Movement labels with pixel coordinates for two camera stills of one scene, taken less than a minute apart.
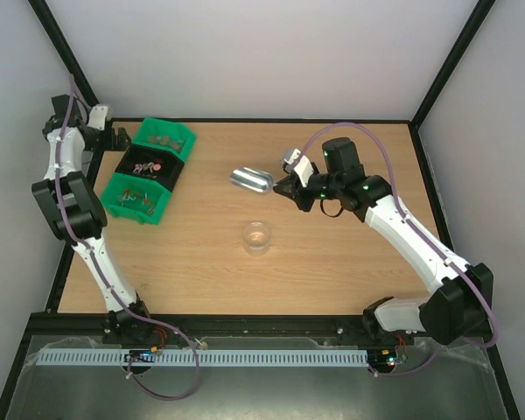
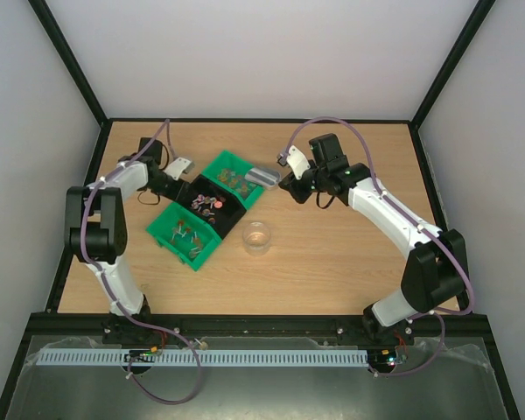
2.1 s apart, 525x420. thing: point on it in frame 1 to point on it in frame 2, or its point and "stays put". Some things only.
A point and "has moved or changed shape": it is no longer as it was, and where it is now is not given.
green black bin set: [148, 171] has moved or changed shape
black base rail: [91, 325] stays put
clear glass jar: [256, 238] stays put
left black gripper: [123, 143] to [175, 195]
